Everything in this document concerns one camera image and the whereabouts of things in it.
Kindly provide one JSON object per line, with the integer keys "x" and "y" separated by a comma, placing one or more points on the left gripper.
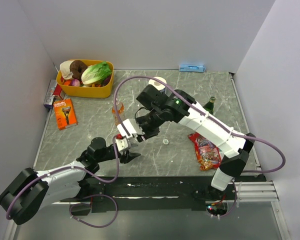
{"x": 129, "y": 156}

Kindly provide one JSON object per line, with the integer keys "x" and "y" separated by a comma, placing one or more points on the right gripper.
{"x": 142, "y": 137}

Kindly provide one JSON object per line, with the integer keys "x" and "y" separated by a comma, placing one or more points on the orange drink bottle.
{"x": 118, "y": 110}

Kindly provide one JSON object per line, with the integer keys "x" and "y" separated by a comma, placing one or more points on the clear bottle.
{"x": 134, "y": 144}

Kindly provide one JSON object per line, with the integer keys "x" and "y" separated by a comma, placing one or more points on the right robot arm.
{"x": 235, "y": 146}

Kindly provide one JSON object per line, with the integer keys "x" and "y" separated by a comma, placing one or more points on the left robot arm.
{"x": 33, "y": 190}

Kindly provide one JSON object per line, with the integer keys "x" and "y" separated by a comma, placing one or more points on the green glass bottle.
{"x": 209, "y": 106}

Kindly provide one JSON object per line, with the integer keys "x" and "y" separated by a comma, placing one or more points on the white green cap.
{"x": 165, "y": 142}

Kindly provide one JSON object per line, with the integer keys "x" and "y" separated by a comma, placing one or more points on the toilet paper roll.
{"x": 160, "y": 87}

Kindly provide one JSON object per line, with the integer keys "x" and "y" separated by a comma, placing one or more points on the red snack bag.
{"x": 207, "y": 154}

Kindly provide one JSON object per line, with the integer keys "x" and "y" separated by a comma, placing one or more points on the orange razor box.
{"x": 65, "y": 114}

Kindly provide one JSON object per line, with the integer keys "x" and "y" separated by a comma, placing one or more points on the toy lettuce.
{"x": 96, "y": 74}

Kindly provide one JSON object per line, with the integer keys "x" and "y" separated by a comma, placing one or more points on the blue tissue pack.
{"x": 190, "y": 68}

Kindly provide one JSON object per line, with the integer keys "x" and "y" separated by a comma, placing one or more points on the yellow plastic bin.
{"x": 102, "y": 90}

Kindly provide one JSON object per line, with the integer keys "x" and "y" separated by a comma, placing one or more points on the purple toy onion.
{"x": 75, "y": 83}

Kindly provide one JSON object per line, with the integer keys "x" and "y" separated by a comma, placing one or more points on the red small box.
{"x": 58, "y": 93}

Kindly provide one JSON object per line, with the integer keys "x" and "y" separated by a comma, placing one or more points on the brown plush donut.
{"x": 77, "y": 67}

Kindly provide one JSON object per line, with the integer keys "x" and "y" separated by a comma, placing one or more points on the purple white box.
{"x": 49, "y": 97}

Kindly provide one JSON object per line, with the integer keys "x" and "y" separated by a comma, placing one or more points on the beige plush toy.
{"x": 65, "y": 71}

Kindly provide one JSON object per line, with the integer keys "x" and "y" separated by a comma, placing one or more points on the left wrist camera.
{"x": 122, "y": 143}

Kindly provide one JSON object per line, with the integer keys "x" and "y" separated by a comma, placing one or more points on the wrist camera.
{"x": 122, "y": 143}
{"x": 130, "y": 129}

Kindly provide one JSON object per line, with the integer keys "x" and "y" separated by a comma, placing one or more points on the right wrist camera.
{"x": 130, "y": 129}

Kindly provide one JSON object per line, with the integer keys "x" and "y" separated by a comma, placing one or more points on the black base frame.
{"x": 151, "y": 193}

